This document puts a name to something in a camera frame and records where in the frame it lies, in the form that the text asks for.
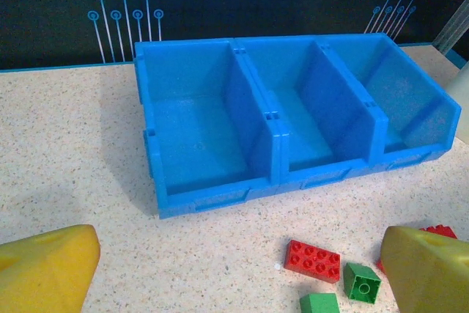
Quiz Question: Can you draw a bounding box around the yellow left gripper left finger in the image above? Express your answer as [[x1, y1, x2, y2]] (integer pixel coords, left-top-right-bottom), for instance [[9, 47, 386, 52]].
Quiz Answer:
[[0, 224, 101, 313]]

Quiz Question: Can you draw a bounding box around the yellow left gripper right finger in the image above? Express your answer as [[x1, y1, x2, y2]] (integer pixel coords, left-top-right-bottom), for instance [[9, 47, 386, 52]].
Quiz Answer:
[[380, 225, 469, 313]]

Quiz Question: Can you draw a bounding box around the red lego brick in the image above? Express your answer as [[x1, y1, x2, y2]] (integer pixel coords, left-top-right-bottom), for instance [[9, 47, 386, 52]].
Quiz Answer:
[[284, 239, 341, 284], [376, 224, 458, 274]]

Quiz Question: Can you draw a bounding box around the green lego brick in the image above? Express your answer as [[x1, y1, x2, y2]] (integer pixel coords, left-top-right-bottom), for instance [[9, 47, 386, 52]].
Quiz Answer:
[[299, 292, 341, 313], [343, 262, 382, 303]]

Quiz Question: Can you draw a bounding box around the aluminium frame post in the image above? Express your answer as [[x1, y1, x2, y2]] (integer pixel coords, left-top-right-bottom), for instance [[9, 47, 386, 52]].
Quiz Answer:
[[434, 1, 469, 56]]

